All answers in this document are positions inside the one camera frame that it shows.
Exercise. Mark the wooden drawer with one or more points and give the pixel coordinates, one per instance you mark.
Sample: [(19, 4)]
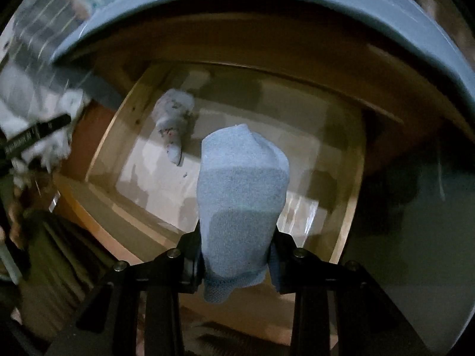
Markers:
[(111, 218)]

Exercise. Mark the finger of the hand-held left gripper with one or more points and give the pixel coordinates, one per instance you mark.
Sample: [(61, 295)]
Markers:
[(37, 133)]

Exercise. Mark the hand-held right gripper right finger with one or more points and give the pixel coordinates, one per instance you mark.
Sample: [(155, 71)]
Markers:
[(282, 267)]

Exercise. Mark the pale floral rolled underwear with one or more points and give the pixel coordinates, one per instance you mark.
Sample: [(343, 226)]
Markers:
[(172, 118)]

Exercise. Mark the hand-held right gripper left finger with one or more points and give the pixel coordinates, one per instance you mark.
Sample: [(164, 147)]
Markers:
[(191, 263)]

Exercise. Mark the light blue knitted sock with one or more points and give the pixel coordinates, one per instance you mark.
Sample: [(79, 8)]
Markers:
[(241, 193)]

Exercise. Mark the white board panel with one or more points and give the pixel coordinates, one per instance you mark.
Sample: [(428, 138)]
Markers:
[(408, 267)]

